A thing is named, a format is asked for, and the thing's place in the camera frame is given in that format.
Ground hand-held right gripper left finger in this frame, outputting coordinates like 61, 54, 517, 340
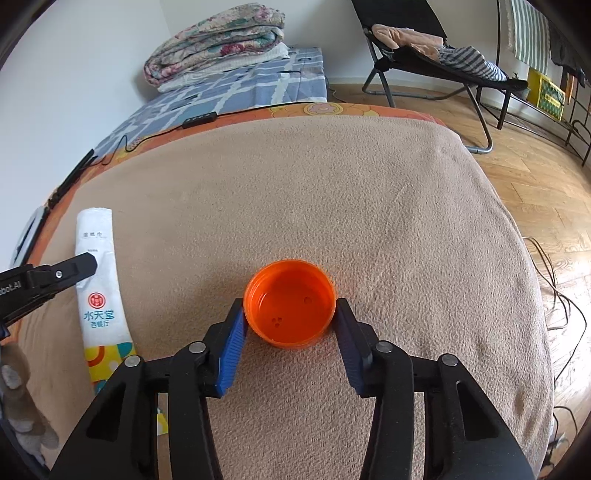
48, 298, 249, 480

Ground black drying rack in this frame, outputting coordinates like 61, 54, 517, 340
495, 0, 591, 168

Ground orange bottle cap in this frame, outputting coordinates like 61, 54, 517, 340
243, 260, 338, 350

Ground folded white blanket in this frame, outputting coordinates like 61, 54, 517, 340
157, 43, 293, 93

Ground pink clothing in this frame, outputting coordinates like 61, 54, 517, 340
371, 23, 447, 62

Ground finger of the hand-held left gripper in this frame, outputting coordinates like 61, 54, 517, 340
25, 252, 99, 296

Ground person's left hand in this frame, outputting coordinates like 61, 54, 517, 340
0, 342, 61, 457

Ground striped cloth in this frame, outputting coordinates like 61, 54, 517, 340
436, 45, 509, 83

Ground beige fleece blanket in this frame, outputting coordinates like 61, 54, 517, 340
18, 114, 555, 480

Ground blue plaid sheet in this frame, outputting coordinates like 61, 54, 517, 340
91, 45, 329, 155

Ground folded floral quilt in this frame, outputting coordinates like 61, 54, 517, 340
143, 3, 286, 87

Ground black inline remote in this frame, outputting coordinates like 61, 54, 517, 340
182, 112, 218, 130

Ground black cable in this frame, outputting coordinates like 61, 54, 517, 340
93, 121, 186, 168

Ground black floor cables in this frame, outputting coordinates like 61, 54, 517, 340
521, 237, 591, 464

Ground dark hanging cloth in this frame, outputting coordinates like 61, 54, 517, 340
549, 22, 591, 89

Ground black folding chair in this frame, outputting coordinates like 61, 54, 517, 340
350, 0, 530, 156

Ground striped hanging towel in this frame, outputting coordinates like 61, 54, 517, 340
505, 0, 553, 64

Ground yellow crate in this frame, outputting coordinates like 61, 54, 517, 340
526, 68, 567, 122

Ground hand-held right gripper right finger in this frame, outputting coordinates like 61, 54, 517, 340
334, 298, 536, 480

